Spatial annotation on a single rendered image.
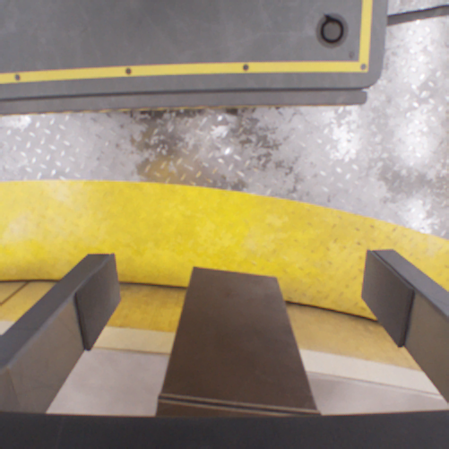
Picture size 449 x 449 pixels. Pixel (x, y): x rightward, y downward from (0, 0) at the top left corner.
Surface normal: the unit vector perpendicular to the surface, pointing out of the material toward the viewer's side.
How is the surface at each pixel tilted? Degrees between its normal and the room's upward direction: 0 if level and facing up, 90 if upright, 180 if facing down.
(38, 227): 0
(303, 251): 0
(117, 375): 0
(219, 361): 90
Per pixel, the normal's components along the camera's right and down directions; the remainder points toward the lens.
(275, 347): 0.14, -0.95
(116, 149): -0.01, 0.29
